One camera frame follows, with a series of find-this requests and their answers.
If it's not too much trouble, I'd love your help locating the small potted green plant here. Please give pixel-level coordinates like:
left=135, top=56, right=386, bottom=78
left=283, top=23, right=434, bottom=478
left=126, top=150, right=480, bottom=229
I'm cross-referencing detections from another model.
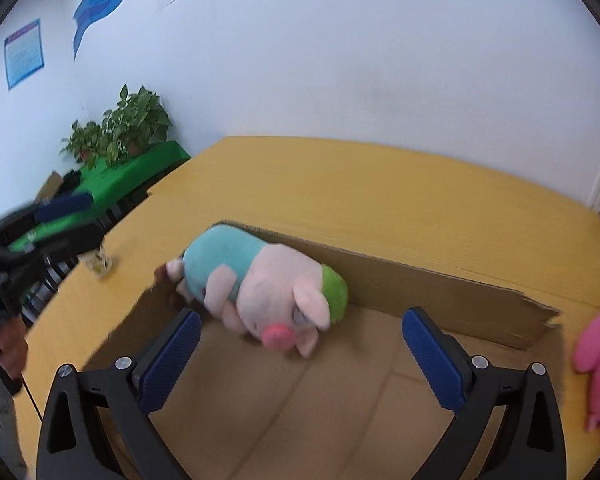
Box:
left=60, top=120, right=104, bottom=170

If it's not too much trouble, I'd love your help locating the brown cardboard box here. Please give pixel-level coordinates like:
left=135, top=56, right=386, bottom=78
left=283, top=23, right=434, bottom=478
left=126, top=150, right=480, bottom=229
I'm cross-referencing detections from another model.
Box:
left=82, top=220, right=566, bottom=480

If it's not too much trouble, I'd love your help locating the green covered table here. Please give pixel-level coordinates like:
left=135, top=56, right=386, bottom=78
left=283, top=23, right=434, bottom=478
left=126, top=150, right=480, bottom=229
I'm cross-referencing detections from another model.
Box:
left=7, top=141, right=192, bottom=256

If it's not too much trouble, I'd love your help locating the small open cardboard box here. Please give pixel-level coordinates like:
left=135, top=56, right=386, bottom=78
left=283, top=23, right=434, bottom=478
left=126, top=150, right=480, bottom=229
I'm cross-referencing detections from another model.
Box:
left=34, top=171, right=64, bottom=203

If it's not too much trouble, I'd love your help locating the blue wall poster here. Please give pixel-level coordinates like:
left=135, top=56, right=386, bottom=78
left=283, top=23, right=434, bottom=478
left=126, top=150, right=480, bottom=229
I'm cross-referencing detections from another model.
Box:
left=4, top=18, right=46, bottom=91

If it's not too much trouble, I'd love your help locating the thin black cable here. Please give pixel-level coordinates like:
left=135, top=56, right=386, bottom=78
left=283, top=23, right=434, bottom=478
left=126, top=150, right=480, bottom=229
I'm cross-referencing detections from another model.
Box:
left=21, top=379, right=45, bottom=423

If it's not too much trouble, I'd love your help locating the large potted green plant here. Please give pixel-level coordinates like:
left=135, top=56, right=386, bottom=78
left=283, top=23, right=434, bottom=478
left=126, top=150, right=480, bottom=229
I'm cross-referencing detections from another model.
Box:
left=101, top=83, right=173, bottom=166

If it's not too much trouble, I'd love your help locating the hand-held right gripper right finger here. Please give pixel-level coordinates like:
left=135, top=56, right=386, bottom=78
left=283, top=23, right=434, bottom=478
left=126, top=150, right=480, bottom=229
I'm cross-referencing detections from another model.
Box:
left=401, top=306, right=567, bottom=480

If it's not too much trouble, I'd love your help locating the yellow wooden desktop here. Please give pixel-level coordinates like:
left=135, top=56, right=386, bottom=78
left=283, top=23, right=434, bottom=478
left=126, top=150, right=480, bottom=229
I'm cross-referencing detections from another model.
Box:
left=10, top=136, right=600, bottom=480

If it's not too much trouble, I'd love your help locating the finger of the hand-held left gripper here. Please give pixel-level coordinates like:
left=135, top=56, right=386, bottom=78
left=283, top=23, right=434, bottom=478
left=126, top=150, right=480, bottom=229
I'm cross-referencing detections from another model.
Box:
left=30, top=191, right=94, bottom=224
left=7, top=222, right=106, bottom=288

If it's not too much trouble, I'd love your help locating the person's left hand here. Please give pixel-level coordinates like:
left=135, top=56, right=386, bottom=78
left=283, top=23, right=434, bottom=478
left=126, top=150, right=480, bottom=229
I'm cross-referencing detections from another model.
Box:
left=0, top=314, right=29, bottom=382

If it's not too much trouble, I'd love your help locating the pig plush toy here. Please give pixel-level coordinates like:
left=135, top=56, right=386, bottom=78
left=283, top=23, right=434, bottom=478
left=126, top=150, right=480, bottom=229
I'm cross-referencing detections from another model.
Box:
left=166, top=225, right=350, bottom=359

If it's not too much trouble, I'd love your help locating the clear phone case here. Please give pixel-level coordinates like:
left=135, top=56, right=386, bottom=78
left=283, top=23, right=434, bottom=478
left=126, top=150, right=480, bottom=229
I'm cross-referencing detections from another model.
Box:
left=77, top=245, right=115, bottom=277

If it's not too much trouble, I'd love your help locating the blue wave wall decal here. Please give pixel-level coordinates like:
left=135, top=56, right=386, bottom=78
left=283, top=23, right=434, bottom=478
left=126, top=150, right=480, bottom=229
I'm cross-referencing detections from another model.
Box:
left=72, top=0, right=151, bottom=61

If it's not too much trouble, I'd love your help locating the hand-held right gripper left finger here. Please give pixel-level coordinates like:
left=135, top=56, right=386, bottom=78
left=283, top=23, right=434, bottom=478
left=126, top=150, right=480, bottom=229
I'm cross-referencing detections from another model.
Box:
left=36, top=307, right=203, bottom=480

